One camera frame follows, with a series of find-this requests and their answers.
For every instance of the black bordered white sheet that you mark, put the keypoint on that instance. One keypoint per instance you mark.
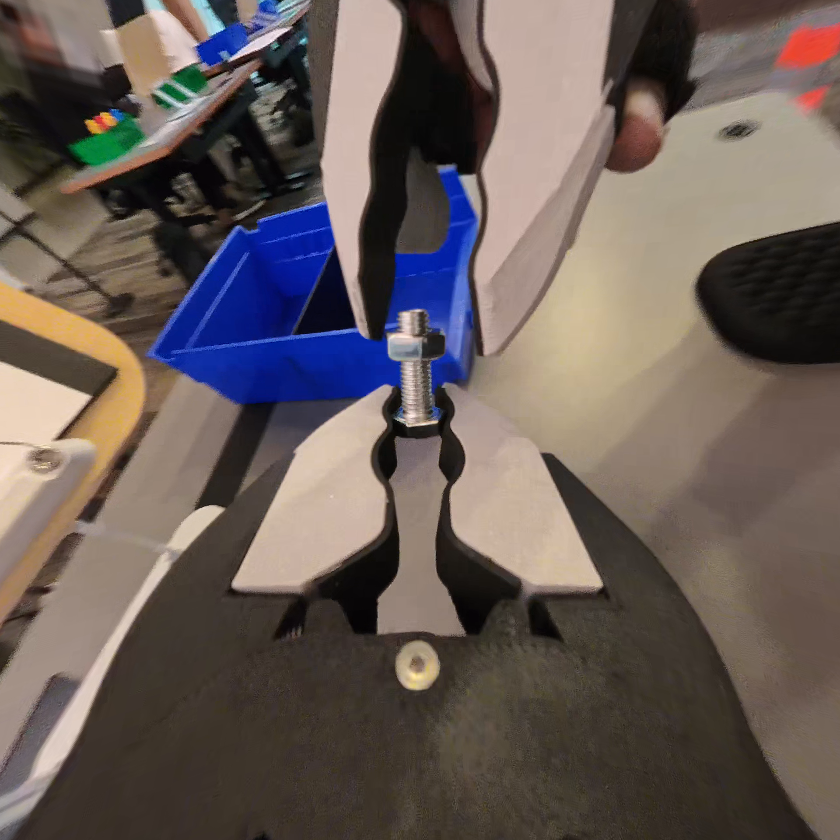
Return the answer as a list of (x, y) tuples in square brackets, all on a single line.
[(39, 400)]

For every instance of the wooden stand board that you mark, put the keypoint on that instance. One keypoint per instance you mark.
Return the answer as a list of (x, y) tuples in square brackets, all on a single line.
[(124, 394)]

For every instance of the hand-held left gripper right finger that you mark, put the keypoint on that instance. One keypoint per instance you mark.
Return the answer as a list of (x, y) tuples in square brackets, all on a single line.
[(518, 518)]

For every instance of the person's right hand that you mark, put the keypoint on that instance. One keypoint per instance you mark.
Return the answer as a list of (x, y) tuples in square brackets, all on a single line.
[(633, 138)]

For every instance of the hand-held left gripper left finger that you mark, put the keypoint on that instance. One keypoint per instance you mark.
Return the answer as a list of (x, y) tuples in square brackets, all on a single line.
[(315, 512)]

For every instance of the black desk grommet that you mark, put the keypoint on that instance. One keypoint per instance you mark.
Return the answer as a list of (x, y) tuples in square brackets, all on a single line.
[(738, 129)]

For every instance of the green bin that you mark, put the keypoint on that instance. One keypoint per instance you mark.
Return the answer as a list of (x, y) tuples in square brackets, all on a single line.
[(184, 88), (108, 144)]

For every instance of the orange traffic cone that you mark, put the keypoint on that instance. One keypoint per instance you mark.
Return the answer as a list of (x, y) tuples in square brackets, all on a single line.
[(807, 46)]

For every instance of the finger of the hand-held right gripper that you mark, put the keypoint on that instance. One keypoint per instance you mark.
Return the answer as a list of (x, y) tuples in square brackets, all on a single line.
[(544, 131), (354, 131)]

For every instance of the silver hex nut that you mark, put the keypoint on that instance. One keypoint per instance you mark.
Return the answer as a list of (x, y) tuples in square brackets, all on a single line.
[(407, 346)]

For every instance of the small blue bin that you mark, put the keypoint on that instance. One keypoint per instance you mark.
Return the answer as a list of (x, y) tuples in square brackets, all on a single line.
[(223, 46)]

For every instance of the wooden desk with green bins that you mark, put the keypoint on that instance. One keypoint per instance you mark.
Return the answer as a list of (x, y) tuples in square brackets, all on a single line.
[(164, 141)]

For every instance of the black tripod stand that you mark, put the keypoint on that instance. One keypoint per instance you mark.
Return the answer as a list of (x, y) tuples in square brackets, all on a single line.
[(121, 303)]

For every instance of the black wrist rest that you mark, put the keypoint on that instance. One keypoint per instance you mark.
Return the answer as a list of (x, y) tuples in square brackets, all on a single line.
[(774, 295)]

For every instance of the white metal stand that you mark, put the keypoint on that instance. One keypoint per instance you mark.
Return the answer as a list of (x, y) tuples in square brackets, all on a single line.
[(118, 577)]

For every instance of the silver hex bolt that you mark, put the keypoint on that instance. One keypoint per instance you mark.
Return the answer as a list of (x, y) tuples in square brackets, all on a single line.
[(415, 387)]

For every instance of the blue plastic bin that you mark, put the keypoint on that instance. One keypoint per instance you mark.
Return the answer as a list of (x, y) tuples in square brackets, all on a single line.
[(262, 367)]

